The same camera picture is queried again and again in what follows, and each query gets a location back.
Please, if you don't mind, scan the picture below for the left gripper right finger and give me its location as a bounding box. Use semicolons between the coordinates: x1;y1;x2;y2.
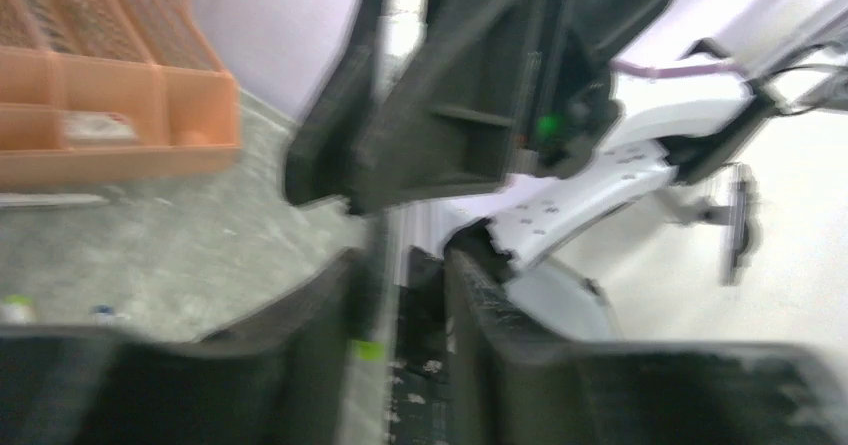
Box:
445;250;847;444

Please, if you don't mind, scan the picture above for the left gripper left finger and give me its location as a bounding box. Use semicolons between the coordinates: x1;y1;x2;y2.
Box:
203;245;385;444

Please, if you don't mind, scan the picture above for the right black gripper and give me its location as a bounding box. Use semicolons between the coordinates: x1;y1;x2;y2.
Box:
283;0;671;213

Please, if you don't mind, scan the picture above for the white marker green end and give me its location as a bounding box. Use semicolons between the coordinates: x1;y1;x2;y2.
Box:
337;211;398;445

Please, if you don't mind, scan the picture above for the white marker blue end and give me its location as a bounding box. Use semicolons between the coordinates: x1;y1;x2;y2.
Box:
90;305;129;326

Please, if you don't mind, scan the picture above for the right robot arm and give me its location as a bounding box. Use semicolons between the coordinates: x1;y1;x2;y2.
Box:
282;0;847;274

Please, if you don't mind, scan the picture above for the white pen by organizer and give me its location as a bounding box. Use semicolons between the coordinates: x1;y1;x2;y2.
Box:
1;193;111;209

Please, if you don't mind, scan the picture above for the small white eraser box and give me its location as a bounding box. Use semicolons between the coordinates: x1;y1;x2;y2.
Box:
60;111;139;146

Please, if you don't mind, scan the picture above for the orange desk file organizer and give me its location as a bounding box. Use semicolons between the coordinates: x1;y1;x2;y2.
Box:
0;0;242;192

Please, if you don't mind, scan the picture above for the white marker multicolour label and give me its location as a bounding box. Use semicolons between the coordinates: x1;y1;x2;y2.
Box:
1;295;38;324

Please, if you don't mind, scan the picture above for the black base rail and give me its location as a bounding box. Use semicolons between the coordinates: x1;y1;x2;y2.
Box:
386;247;456;445

